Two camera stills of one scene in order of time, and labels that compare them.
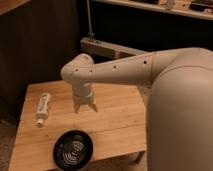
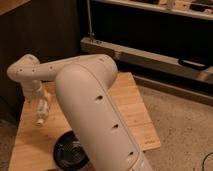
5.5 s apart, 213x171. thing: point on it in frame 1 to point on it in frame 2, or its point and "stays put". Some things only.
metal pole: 90,33 stays put
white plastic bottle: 43,107 stays put
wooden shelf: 199,9 stays put
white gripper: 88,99 to 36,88
